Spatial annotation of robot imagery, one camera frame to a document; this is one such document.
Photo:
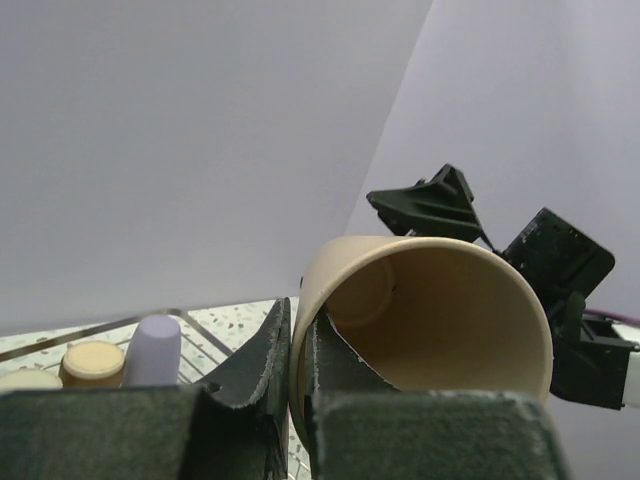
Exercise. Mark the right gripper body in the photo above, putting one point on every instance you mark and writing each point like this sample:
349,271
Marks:
564,266

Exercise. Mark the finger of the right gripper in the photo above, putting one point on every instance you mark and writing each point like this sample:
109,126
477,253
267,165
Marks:
440,207

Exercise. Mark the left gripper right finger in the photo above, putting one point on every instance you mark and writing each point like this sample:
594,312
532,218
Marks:
360,427

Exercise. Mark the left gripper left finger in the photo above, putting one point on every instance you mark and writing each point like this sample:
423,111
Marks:
232,424

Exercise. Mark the tan paper cup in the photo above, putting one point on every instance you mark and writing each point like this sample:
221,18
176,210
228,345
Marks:
425,313

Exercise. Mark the lavender plastic cup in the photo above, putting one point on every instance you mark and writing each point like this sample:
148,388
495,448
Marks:
154,353

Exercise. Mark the metal-lined cup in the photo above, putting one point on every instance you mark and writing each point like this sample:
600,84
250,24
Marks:
92,364
29,379

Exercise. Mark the wire dish rack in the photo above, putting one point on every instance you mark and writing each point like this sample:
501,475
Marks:
201,350

